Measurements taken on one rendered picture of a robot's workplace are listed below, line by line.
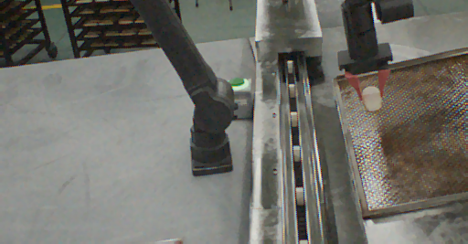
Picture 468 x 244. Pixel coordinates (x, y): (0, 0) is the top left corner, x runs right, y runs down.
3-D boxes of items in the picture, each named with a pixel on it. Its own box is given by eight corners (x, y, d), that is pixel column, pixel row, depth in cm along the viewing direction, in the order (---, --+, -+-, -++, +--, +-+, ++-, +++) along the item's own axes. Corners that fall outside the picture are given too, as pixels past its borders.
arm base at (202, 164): (191, 146, 129) (192, 176, 118) (186, 114, 125) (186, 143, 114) (229, 141, 129) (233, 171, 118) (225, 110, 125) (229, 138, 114)
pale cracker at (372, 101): (360, 90, 120) (359, 85, 119) (379, 87, 119) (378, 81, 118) (364, 113, 111) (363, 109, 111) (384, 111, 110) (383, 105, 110)
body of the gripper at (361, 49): (394, 64, 107) (388, 27, 103) (339, 73, 109) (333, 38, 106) (390, 50, 112) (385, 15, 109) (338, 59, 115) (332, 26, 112)
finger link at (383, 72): (394, 102, 111) (388, 59, 106) (357, 109, 112) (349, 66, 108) (390, 86, 116) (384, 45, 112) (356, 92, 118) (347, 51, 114)
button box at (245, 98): (227, 117, 146) (222, 78, 140) (258, 115, 145) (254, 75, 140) (225, 133, 139) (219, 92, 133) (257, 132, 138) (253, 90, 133)
